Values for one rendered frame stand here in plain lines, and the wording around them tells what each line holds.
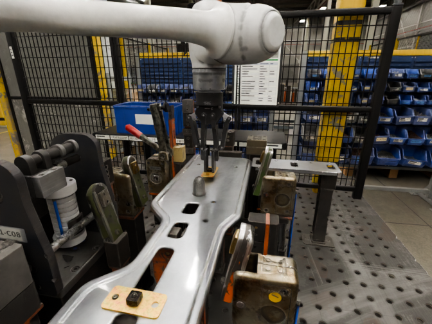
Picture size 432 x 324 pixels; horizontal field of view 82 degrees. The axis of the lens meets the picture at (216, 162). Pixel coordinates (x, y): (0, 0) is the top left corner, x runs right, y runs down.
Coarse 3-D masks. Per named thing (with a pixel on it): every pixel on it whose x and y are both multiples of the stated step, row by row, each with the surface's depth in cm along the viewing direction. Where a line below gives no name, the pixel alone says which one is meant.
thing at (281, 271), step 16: (256, 256) 38; (272, 256) 37; (240, 272) 34; (256, 272) 39; (272, 272) 34; (288, 272) 34; (240, 288) 34; (256, 288) 34; (272, 288) 33; (288, 288) 33; (240, 304) 35; (256, 304) 35; (272, 304) 34; (288, 304) 34; (240, 320) 36; (256, 320) 36; (272, 320) 36; (288, 320) 35
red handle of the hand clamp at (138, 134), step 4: (128, 128) 77; (132, 128) 77; (132, 132) 77; (136, 132) 77; (140, 132) 77; (136, 136) 77; (140, 136) 77; (144, 136) 78; (144, 140) 77; (148, 140) 77; (148, 144) 78; (152, 144) 77; (156, 144) 78; (156, 148) 78; (168, 152) 78
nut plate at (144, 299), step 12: (120, 288) 37; (132, 288) 37; (108, 300) 35; (120, 300) 35; (132, 300) 34; (144, 300) 35; (156, 300) 35; (120, 312) 33; (132, 312) 33; (144, 312) 33; (156, 312) 33
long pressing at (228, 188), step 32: (192, 160) 90; (224, 160) 91; (160, 192) 66; (192, 192) 67; (224, 192) 67; (160, 224) 52; (192, 224) 53; (224, 224) 53; (192, 256) 43; (96, 288) 37; (160, 288) 37; (192, 288) 37; (64, 320) 32; (96, 320) 32; (160, 320) 32; (192, 320) 33
